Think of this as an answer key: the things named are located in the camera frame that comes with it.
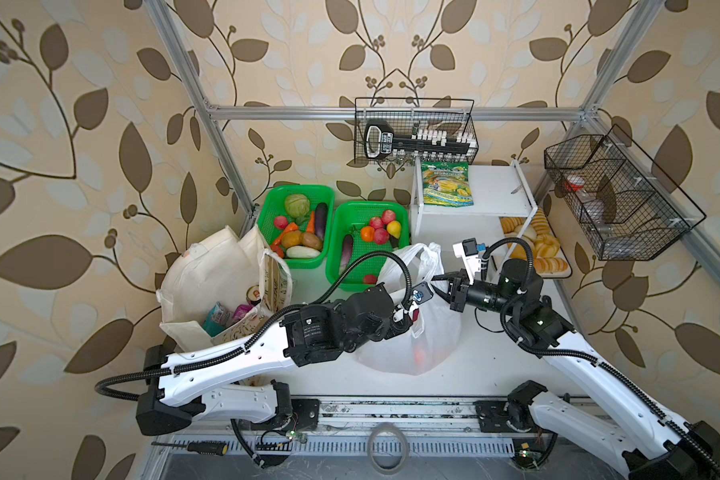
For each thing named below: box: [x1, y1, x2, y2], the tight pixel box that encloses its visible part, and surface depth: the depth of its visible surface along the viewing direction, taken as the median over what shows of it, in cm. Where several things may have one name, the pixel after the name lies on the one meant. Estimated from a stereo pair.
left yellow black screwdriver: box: [151, 441, 229, 456], surface depth 71 cm
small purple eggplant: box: [340, 234, 353, 274], surface depth 107 cm
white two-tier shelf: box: [410, 156, 539, 267], surface depth 78 cm
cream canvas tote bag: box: [156, 224, 293, 351], surface depth 79 cm
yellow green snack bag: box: [421, 161, 474, 207], surface depth 79 cm
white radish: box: [286, 245, 320, 258], surface depth 105 cm
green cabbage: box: [285, 193, 310, 224], surface depth 114 cm
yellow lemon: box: [386, 220, 401, 239], surface depth 107 cm
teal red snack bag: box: [202, 301, 236, 337], surface depth 80 cm
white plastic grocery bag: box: [356, 243, 461, 375], surface depth 71 cm
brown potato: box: [300, 232, 323, 251], surface depth 105 cm
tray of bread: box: [500, 207, 572, 279], surface depth 106 cm
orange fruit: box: [361, 226, 375, 242], surface depth 110 cm
